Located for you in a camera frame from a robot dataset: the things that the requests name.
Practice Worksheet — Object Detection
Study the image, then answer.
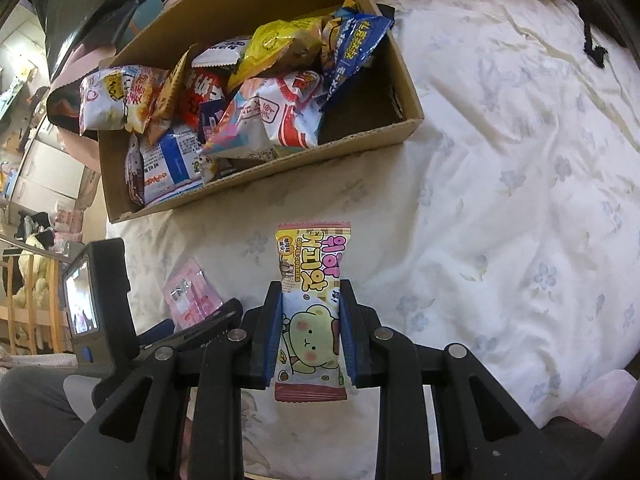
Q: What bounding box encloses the tan snack packet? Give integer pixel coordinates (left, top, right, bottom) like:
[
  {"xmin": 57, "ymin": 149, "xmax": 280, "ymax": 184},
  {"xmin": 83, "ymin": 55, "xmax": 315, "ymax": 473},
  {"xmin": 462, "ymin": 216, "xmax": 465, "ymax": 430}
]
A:
[{"xmin": 145, "ymin": 47, "xmax": 201, "ymax": 147}]

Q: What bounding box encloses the cartoon bear wafer packet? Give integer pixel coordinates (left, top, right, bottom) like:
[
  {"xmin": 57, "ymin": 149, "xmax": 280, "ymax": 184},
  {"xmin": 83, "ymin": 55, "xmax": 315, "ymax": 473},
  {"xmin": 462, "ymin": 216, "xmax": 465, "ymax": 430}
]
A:
[{"xmin": 274, "ymin": 221, "xmax": 352, "ymax": 403}]

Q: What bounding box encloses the yellow snack packet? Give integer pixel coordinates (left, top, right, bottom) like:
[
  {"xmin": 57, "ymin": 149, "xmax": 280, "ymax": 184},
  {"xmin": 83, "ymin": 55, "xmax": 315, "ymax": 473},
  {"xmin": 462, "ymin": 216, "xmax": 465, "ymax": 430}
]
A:
[{"xmin": 227, "ymin": 16, "xmax": 326, "ymax": 93}]

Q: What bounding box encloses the pastel snack packet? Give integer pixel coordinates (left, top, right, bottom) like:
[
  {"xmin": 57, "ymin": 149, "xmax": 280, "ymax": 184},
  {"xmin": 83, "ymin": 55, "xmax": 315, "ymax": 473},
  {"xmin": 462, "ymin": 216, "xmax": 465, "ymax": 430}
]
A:
[{"xmin": 200, "ymin": 95, "xmax": 278, "ymax": 161}]

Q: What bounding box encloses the pink snack packet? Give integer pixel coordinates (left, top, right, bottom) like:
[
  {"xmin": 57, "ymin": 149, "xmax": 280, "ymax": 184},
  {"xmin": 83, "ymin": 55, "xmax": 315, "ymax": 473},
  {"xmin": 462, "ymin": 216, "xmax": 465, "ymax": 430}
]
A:
[{"xmin": 162, "ymin": 258, "xmax": 224, "ymax": 331}]

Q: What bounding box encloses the white and orange snack packet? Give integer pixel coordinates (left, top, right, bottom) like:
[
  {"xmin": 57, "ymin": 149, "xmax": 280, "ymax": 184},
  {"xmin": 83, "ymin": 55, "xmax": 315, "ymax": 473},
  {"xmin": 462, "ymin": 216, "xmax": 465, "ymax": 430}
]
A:
[{"xmin": 79, "ymin": 64, "xmax": 168, "ymax": 135}]

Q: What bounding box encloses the white floral blanket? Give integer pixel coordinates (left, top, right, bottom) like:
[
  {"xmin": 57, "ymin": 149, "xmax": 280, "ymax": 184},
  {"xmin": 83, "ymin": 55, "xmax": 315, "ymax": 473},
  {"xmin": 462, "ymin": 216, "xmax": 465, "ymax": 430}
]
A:
[{"xmin": 105, "ymin": 0, "xmax": 640, "ymax": 480}]

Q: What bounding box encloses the white drawer cabinet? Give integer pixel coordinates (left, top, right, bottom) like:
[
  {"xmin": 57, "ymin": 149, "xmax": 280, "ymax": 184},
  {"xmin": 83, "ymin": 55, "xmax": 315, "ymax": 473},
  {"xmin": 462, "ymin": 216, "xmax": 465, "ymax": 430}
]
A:
[{"xmin": 10, "ymin": 135, "xmax": 93, "ymax": 211}]

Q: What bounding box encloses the wooden rack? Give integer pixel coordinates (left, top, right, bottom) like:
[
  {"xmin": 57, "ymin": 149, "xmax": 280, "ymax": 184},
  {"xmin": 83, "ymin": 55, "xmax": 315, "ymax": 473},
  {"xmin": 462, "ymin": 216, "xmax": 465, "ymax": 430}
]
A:
[{"xmin": 0, "ymin": 250, "xmax": 68, "ymax": 356}]

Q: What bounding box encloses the yellow plush toy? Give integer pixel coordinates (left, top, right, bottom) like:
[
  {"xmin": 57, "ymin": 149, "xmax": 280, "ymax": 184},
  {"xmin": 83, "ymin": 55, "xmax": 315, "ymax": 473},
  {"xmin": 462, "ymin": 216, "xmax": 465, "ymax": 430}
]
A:
[{"xmin": 10, "ymin": 255, "xmax": 51, "ymax": 311}]

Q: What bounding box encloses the red cartoon-face snack packet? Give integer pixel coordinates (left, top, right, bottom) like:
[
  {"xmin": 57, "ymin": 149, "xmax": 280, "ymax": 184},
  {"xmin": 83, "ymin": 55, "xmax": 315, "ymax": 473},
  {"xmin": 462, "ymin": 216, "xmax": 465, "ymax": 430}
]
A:
[{"xmin": 177, "ymin": 65, "xmax": 231, "ymax": 131}]

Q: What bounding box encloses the white and blue snack packet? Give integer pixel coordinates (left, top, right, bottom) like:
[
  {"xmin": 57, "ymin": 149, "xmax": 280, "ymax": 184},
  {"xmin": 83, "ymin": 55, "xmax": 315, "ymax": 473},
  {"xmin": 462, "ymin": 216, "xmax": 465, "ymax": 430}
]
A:
[{"xmin": 135, "ymin": 125, "xmax": 206, "ymax": 206}]

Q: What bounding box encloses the dark brown snack packet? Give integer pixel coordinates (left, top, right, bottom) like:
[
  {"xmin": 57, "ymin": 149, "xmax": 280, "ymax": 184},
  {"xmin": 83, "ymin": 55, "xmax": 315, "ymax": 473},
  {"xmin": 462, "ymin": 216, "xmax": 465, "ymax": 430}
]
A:
[{"xmin": 124, "ymin": 135, "xmax": 148, "ymax": 208}]

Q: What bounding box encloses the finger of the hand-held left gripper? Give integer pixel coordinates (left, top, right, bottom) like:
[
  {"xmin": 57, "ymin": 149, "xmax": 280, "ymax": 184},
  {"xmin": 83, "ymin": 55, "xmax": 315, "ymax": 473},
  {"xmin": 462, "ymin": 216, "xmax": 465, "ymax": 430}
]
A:
[{"xmin": 135, "ymin": 297, "xmax": 246, "ymax": 357}]

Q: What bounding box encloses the white red-striped snack packet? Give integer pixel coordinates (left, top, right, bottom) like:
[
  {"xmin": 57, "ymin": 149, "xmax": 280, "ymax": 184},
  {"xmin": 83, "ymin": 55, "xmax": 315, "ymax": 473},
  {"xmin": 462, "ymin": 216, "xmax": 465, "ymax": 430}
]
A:
[{"xmin": 240, "ymin": 70, "xmax": 326, "ymax": 148}]

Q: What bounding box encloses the black plastic bag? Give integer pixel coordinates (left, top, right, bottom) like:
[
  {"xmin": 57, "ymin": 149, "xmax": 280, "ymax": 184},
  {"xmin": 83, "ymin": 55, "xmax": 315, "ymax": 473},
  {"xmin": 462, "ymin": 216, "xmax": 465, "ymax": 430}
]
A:
[{"xmin": 30, "ymin": 0, "xmax": 171, "ymax": 76}]

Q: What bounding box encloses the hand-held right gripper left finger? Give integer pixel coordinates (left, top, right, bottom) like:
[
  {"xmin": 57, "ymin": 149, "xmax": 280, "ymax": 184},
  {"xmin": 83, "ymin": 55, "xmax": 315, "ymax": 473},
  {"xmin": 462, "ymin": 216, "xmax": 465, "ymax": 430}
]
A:
[{"xmin": 45, "ymin": 280, "xmax": 286, "ymax": 480}]

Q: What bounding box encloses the cardboard box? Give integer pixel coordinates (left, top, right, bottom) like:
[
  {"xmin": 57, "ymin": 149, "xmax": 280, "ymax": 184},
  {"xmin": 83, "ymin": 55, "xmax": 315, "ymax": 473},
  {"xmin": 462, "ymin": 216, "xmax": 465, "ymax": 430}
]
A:
[{"xmin": 97, "ymin": 0, "xmax": 425, "ymax": 224}]

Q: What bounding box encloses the white serrated-edge snack packet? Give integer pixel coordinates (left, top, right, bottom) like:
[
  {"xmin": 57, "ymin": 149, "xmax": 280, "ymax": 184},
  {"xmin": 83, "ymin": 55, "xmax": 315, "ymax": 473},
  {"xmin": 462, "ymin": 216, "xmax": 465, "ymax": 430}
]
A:
[{"xmin": 191, "ymin": 35, "xmax": 253, "ymax": 68}]

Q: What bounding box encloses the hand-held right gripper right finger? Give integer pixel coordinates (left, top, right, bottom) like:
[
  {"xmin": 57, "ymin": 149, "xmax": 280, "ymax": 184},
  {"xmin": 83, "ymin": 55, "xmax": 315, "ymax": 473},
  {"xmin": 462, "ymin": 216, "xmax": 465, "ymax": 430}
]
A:
[{"xmin": 340, "ymin": 280, "xmax": 556, "ymax": 480}]

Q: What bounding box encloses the pink fluffy cloth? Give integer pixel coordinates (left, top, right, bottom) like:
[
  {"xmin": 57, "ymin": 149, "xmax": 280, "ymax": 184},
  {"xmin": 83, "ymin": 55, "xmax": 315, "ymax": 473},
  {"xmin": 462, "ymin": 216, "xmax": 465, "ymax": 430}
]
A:
[{"xmin": 550, "ymin": 370, "xmax": 638, "ymax": 436}]

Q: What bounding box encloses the person's grey trouser leg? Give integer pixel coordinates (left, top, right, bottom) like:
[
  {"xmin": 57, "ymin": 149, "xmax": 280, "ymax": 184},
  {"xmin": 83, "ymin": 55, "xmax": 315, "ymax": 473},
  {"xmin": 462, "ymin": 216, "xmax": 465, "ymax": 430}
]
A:
[{"xmin": 0, "ymin": 365, "xmax": 101, "ymax": 466}]

